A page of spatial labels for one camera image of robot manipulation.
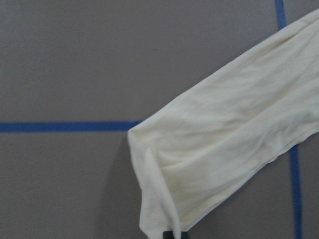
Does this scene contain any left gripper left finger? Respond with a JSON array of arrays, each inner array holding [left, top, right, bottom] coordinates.
[[162, 231, 173, 239]]

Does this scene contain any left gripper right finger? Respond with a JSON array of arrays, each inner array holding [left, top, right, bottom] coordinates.
[[180, 233, 190, 239]]

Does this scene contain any cream long-sleeve California shirt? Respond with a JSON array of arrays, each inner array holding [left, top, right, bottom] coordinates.
[[128, 10, 319, 239]]

